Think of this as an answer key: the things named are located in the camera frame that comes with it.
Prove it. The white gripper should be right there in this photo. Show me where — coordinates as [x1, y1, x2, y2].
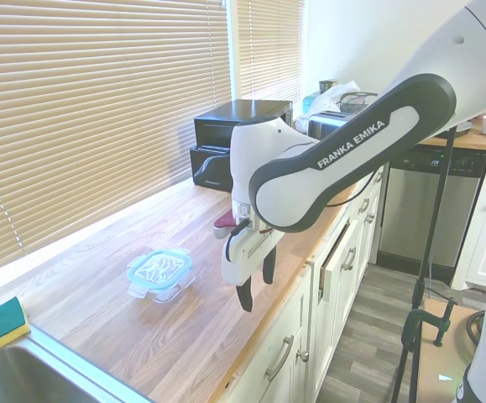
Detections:
[220, 226, 280, 313]

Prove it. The teal clip-on container lid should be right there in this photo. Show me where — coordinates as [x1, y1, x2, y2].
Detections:
[125, 246, 195, 300]

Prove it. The clear glass food container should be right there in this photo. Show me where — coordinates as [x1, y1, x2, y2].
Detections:
[140, 275, 195, 305]

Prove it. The white kitchen base cabinet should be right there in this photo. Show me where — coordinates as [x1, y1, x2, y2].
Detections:
[208, 165, 385, 403]

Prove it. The black countertop appliance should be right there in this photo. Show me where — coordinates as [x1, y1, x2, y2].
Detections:
[188, 144, 233, 191]

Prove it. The dark green clamp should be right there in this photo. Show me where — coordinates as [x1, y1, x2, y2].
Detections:
[400, 295, 458, 350]

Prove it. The black toaster oven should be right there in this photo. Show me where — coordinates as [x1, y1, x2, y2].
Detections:
[193, 98, 295, 148]

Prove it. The stainless steel dishwasher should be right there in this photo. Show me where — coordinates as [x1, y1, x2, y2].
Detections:
[375, 145, 486, 288]

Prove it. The silver toaster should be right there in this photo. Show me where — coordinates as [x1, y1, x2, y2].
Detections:
[306, 110, 355, 142]

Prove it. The teal glass jar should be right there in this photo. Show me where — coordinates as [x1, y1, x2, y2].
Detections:
[302, 93, 320, 117]

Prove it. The white plastic bag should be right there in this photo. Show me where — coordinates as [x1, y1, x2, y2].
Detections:
[308, 81, 362, 117]

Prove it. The beige slatted window blind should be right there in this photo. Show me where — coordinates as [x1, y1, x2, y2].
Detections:
[0, 0, 233, 280]
[236, 0, 305, 104]

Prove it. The stainless steel kitchen sink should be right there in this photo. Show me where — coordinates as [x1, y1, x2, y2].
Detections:
[0, 344, 154, 403]

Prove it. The green and yellow sponge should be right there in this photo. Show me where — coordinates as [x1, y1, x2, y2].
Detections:
[0, 296, 32, 349]

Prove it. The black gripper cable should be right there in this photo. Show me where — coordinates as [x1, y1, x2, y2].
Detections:
[224, 165, 385, 253]

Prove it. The maroon grey wrist camera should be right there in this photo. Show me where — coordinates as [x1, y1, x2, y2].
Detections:
[212, 212, 238, 241]

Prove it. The thin black camera stand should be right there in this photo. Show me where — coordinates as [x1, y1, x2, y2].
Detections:
[390, 124, 458, 403]

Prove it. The black wire dish rack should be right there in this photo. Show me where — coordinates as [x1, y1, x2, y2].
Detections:
[337, 89, 380, 115]

